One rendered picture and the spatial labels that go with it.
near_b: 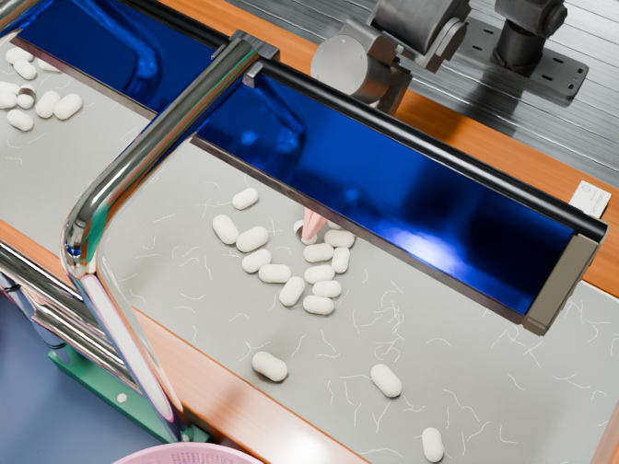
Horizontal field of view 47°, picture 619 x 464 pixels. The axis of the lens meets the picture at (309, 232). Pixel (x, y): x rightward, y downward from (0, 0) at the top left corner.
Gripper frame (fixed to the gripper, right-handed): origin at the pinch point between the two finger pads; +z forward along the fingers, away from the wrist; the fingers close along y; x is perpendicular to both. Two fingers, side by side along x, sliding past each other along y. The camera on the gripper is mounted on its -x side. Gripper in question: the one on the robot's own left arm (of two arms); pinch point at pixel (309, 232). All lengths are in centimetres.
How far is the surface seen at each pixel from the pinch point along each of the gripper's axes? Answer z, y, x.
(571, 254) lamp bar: -14.7, 23.5, -30.1
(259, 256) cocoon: 4.7, -3.4, -2.0
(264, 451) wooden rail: 16.8, 9.4, -13.6
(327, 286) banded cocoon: 4.0, 4.8, -1.1
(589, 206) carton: -14.8, 24.0, 12.3
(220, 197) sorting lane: 2.4, -12.5, 2.5
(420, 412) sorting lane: 9.5, 19.6, -3.7
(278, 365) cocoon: 11.3, 5.5, -8.2
